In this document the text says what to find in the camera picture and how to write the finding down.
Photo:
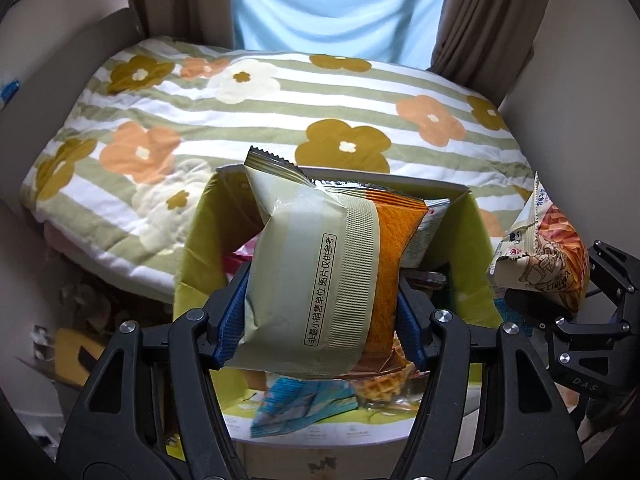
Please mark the orange and cream snack packet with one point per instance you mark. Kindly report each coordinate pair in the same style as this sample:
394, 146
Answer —
550, 260

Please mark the brown chocolate bar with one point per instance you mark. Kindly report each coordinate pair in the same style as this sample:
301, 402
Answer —
425, 278

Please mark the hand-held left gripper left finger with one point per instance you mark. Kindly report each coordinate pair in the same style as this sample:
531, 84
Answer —
233, 320

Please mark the light blue cloth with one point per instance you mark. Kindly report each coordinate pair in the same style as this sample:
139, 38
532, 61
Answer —
340, 5

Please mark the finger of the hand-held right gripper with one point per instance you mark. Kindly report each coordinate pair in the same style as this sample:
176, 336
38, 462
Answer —
617, 267
530, 305

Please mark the pink striped snack bag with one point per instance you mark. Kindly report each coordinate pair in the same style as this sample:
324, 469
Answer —
235, 262

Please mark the grey headboard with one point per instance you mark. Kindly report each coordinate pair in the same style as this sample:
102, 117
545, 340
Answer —
55, 50

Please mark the white snack packet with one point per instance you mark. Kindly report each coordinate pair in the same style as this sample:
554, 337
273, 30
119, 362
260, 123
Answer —
425, 235

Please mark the yellow box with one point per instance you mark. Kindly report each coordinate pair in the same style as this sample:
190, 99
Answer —
70, 360

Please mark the blue speckled potato chip bag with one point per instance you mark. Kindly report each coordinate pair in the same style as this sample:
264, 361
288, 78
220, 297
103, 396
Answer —
300, 405

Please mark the cream and orange waffle packet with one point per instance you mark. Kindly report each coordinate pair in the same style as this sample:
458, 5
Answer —
310, 270

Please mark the green cardboard box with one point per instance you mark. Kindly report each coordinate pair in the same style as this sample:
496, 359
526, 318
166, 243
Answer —
200, 250

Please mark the clear wrapped waffle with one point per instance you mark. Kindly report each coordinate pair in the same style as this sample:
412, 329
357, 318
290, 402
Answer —
377, 391

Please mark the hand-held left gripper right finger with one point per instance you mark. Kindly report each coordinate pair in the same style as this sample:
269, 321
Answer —
408, 331

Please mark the crumpled paper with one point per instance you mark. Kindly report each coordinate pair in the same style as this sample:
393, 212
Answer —
95, 300

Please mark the floral striped blanket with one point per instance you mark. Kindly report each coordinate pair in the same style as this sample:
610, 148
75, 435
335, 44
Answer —
300, 100

